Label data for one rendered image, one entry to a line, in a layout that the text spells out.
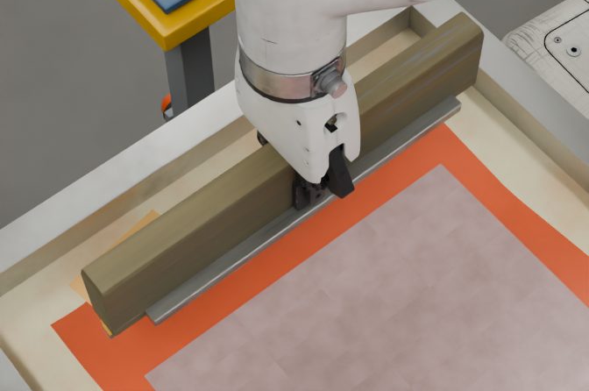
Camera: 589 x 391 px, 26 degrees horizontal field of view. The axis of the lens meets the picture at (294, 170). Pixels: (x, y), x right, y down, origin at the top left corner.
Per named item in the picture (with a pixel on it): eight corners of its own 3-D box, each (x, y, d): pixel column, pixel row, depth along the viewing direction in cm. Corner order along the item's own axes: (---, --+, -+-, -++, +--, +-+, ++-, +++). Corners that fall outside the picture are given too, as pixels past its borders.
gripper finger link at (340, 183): (370, 188, 93) (342, 192, 99) (315, 98, 92) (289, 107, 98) (358, 197, 93) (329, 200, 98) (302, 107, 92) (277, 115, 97)
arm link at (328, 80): (382, 50, 86) (380, 74, 89) (301, -28, 90) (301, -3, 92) (296, 108, 84) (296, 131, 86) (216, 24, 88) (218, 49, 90)
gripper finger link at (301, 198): (349, 168, 97) (347, 211, 103) (322, 140, 99) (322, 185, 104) (316, 190, 96) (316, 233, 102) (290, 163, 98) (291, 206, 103)
